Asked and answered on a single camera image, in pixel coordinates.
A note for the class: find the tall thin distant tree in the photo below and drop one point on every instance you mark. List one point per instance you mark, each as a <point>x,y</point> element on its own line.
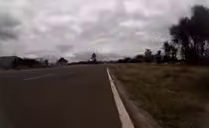
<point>93,57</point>

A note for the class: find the small round tree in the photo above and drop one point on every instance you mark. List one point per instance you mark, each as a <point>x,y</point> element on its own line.
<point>62,61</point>

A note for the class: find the row of distant trees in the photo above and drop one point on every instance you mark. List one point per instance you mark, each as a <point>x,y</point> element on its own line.
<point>148,56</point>

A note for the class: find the white road edge line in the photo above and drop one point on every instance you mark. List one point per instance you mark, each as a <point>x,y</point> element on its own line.
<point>120,106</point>

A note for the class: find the grey asphalt road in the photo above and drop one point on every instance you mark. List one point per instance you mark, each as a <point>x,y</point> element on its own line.
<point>65,100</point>

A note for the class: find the dry grass verge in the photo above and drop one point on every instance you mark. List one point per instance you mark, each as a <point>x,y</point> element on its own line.
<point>165,90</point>

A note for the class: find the white painted centre line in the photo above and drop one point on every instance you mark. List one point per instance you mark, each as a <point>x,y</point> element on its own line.
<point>38,77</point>

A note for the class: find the line of dark bushes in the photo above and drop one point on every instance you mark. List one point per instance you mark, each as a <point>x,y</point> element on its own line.
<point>27,62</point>

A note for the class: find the large dark tree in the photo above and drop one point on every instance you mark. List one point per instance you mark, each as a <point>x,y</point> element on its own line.
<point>197,36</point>

